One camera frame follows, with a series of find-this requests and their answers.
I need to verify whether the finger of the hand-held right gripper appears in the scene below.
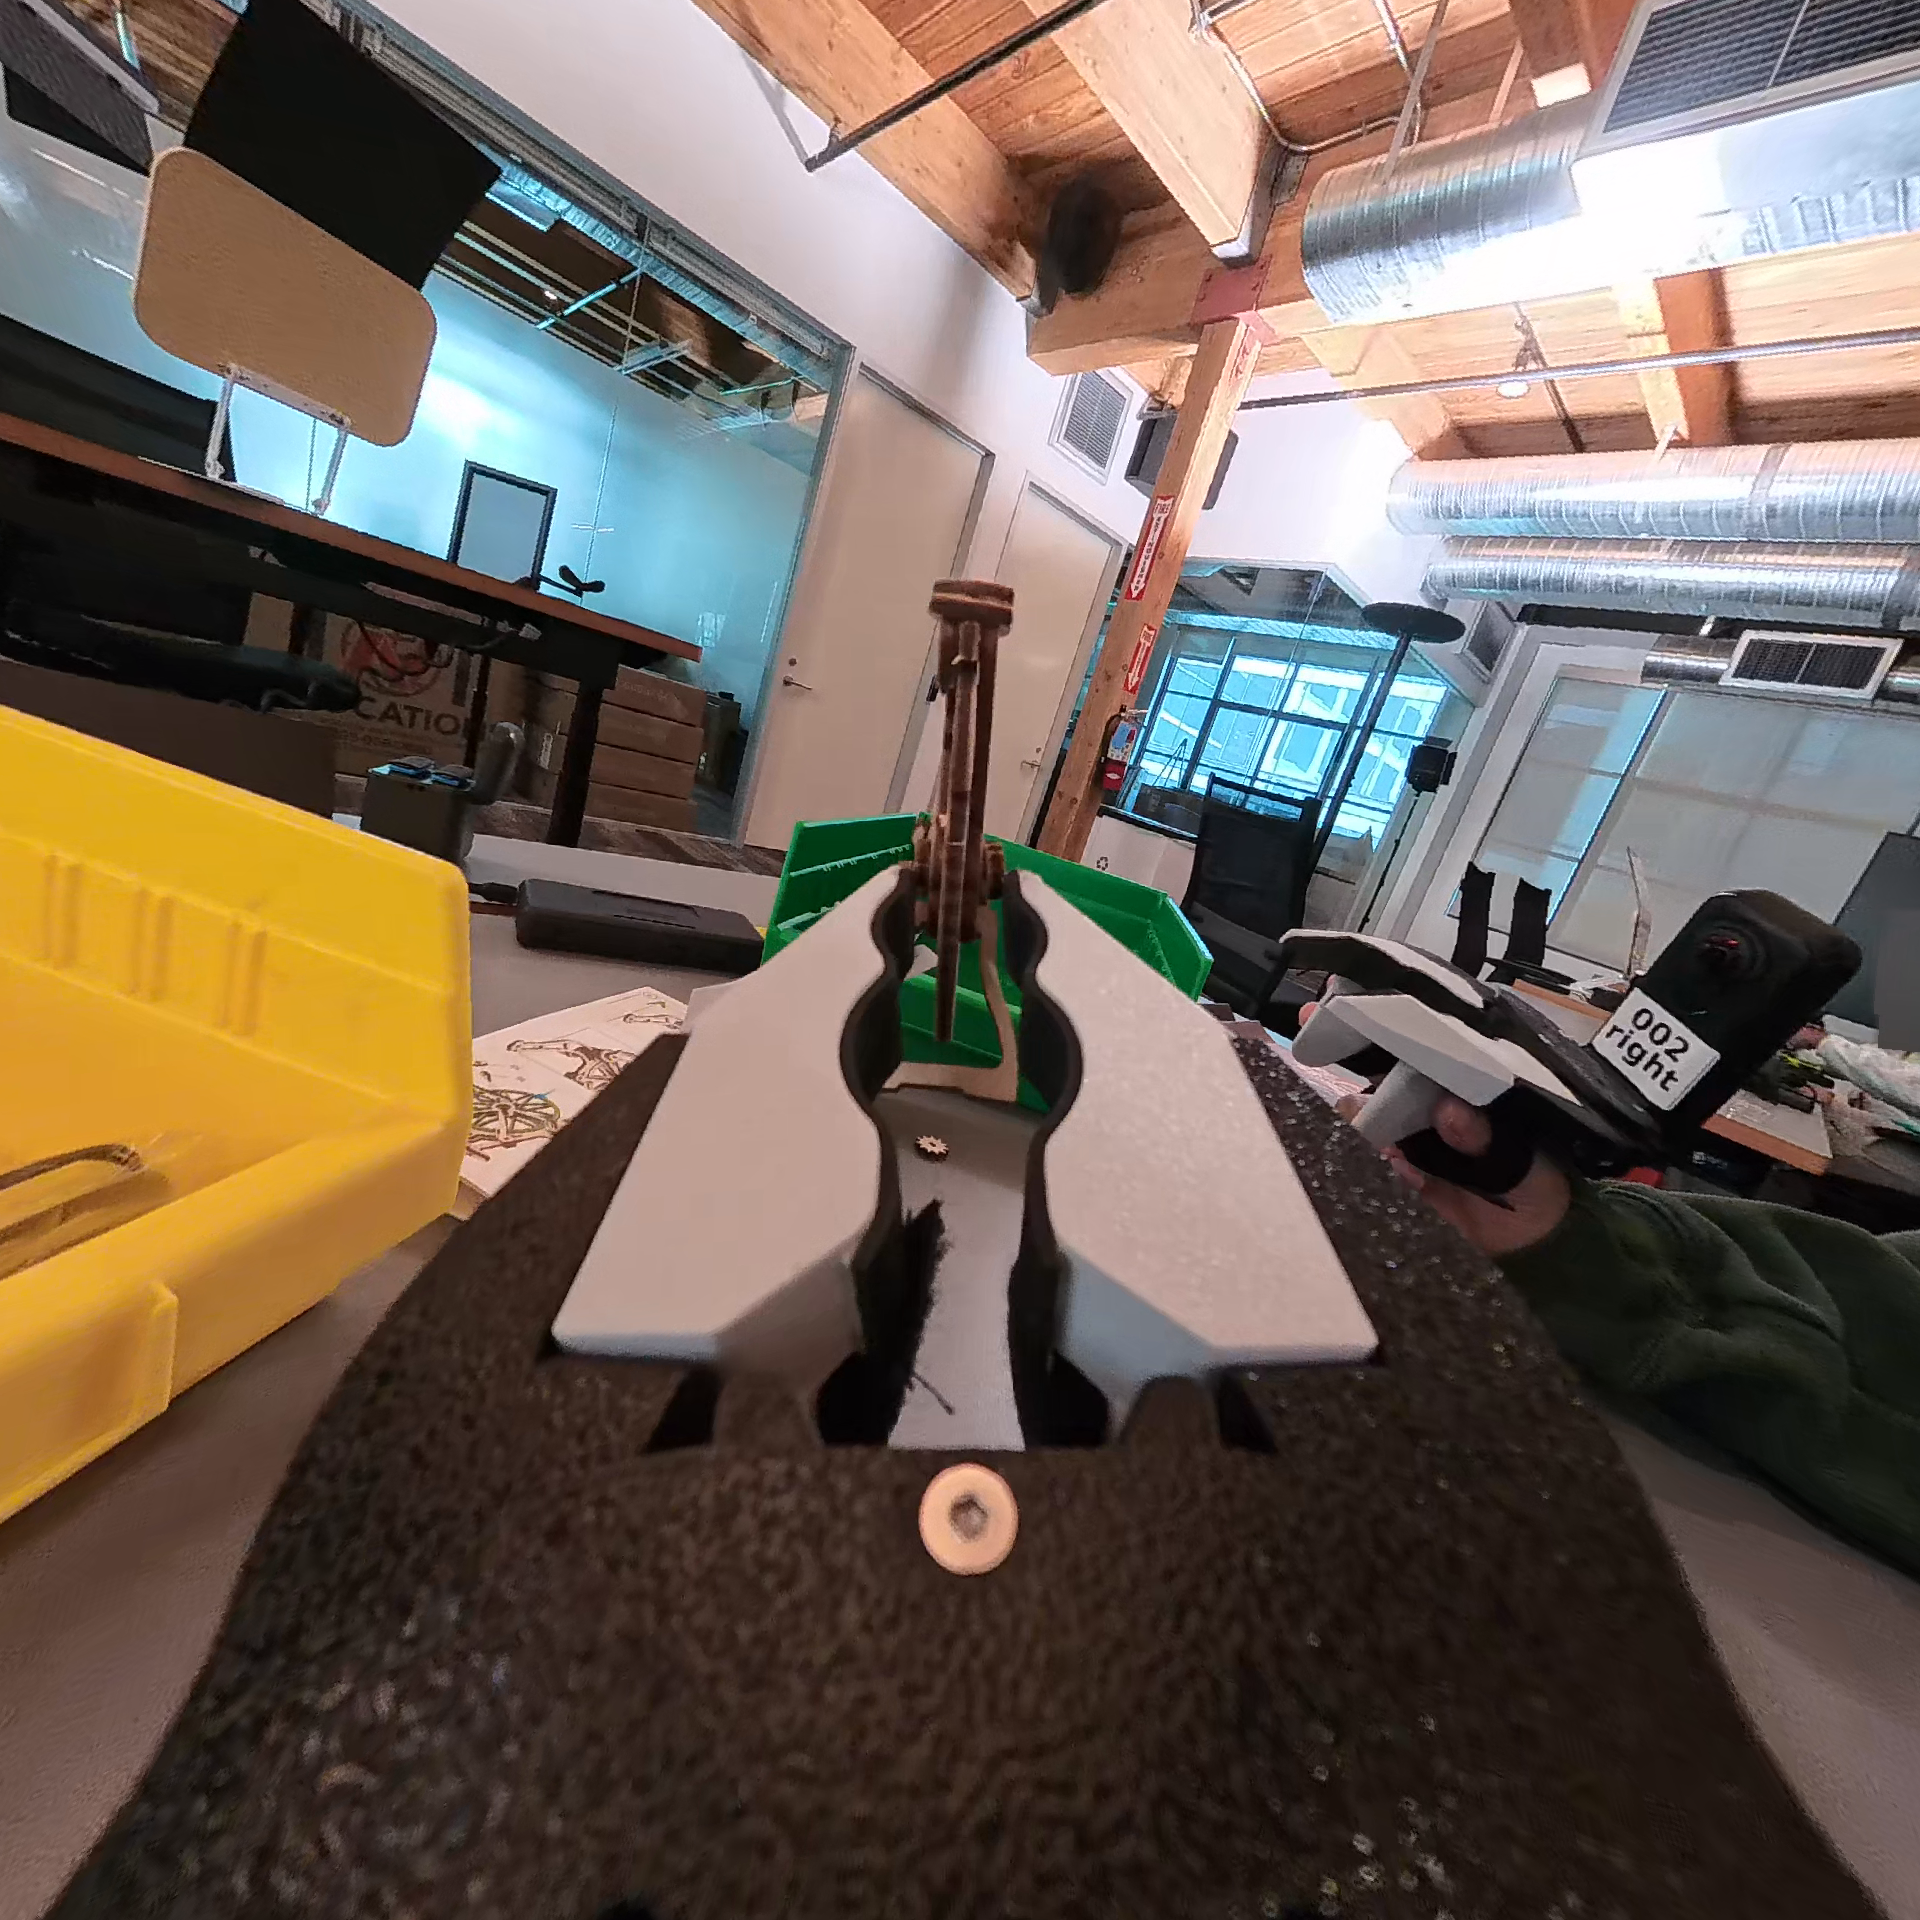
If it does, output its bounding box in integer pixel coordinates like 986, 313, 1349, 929
1289, 984, 1535, 1114
1281, 929, 1502, 1011

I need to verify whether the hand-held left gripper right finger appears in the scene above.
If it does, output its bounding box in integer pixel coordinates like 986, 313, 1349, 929
997, 872, 1382, 1393

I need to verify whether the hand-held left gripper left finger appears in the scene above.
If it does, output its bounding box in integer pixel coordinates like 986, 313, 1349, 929
548, 862, 916, 1374

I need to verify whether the bicycle instruction booklet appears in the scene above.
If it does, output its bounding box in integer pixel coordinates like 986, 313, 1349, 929
457, 984, 711, 1202

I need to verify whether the wooden model bicycle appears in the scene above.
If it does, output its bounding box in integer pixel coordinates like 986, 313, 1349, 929
886, 576, 1023, 1104

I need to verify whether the person's right forearm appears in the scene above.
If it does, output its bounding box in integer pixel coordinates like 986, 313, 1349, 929
1499, 1170, 1920, 1578

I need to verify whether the person's right hand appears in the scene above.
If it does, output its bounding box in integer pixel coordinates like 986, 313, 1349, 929
1393, 1096, 1574, 1260

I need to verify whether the black office chair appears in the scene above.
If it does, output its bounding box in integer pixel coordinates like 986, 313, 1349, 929
1185, 772, 1327, 1022

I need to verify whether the black case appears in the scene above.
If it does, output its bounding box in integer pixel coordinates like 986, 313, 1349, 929
514, 878, 770, 977

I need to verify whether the green plastic bin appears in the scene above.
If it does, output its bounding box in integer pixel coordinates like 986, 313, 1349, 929
759, 817, 1214, 1116

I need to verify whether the black floor lamp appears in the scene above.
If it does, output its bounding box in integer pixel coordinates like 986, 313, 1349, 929
1362, 598, 1465, 933

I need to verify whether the stack of cardboard boxes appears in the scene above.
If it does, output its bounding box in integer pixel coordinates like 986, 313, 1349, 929
575, 668, 706, 834

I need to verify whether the small grey device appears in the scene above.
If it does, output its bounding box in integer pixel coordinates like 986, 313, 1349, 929
364, 721, 527, 867

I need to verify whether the white door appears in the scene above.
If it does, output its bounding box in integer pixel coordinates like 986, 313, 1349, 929
982, 478, 1130, 846
745, 368, 995, 848

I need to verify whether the yellow plastic bin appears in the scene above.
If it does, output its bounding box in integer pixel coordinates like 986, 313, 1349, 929
0, 705, 476, 1526

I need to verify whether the printed cardboard box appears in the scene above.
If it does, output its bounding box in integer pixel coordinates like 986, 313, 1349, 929
247, 593, 495, 782

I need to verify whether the black box speaker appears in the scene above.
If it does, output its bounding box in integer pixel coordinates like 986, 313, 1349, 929
1124, 408, 1242, 514

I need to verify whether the bag of wooden parts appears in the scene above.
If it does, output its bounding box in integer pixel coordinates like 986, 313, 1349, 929
0, 1141, 189, 1281

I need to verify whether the black framed board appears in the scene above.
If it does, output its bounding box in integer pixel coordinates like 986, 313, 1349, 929
451, 460, 559, 590

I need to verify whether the brown wooden table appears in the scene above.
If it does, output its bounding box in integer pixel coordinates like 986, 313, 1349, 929
0, 411, 703, 848

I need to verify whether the round black speaker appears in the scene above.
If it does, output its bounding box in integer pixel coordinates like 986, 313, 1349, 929
1041, 172, 1124, 307

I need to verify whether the ceiling air vent unit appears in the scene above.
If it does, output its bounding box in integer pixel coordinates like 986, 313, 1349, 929
1582, 0, 1920, 165

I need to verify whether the beige rounded panel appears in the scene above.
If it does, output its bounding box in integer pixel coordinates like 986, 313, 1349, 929
133, 146, 441, 453

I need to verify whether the black square panel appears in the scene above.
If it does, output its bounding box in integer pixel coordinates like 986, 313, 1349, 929
180, 0, 506, 298

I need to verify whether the silver air duct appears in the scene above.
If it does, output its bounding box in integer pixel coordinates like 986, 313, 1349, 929
1421, 537, 1920, 634
1298, 106, 1596, 328
1382, 438, 1920, 545

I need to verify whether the wooden support post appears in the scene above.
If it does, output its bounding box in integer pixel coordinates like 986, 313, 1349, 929
1041, 307, 1269, 864

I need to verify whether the white wall vent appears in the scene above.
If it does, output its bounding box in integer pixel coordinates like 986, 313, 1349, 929
1053, 368, 1137, 481

